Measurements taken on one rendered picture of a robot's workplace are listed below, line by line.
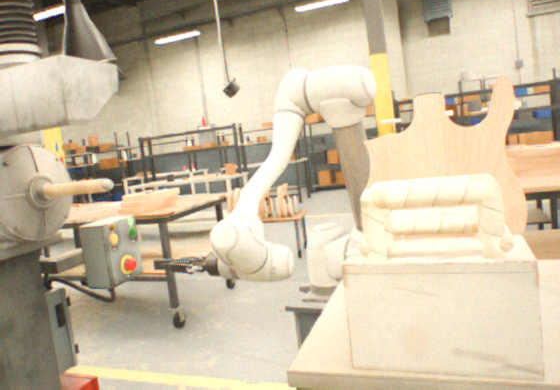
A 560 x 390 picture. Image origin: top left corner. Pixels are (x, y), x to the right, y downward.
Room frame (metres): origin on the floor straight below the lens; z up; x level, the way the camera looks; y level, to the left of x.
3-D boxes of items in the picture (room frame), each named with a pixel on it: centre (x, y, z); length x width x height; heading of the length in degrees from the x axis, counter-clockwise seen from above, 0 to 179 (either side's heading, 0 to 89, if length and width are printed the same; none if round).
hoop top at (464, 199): (0.64, -0.22, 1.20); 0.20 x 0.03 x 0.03; 68
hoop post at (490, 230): (0.61, -0.30, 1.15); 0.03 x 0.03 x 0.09
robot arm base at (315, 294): (1.65, -0.15, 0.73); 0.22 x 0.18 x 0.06; 62
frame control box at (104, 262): (1.39, 0.62, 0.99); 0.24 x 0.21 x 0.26; 70
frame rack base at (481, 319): (0.68, -0.24, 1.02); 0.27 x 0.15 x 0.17; 69
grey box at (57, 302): (1.36, 0.79, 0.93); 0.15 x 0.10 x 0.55; 70
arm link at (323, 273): (1.64, -0.17, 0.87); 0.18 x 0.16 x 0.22; 57
